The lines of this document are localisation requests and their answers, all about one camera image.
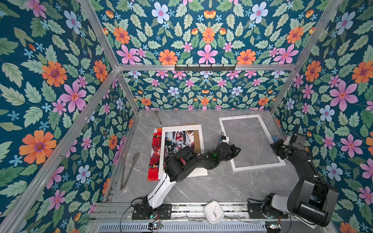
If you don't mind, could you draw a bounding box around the red printed photo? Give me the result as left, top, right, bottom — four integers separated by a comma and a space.
147, 128, 195, 181

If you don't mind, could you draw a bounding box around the clear acrylic sheet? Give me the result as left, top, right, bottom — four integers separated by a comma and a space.
219, 114, 285, 171

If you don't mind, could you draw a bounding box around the white picture frame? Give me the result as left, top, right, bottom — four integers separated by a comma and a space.
219, 114, 286, 172

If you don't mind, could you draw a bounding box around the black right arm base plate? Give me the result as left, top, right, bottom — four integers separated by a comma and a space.
247, 203, 289, 219

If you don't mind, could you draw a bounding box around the blue binder clip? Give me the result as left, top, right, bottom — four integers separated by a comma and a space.
272, 133, 281, 142

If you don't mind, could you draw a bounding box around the white square clock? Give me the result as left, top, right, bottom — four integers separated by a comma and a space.
204, 201, 224, 224

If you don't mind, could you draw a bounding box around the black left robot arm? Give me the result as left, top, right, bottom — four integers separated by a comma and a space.
140, 141, 241, 219

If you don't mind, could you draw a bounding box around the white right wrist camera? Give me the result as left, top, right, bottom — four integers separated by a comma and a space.
289, 134, 307, 146

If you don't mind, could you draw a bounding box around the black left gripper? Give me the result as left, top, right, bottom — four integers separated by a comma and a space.
219, 143, 242, 162

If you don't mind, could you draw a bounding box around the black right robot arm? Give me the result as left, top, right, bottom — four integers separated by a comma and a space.
262, 134, 339, 227

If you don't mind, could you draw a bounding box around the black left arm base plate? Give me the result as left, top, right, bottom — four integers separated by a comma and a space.
132, 203, 172, 220

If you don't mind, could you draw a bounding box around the brown backing board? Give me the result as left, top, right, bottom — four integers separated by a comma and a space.
193, 130, 204, 154

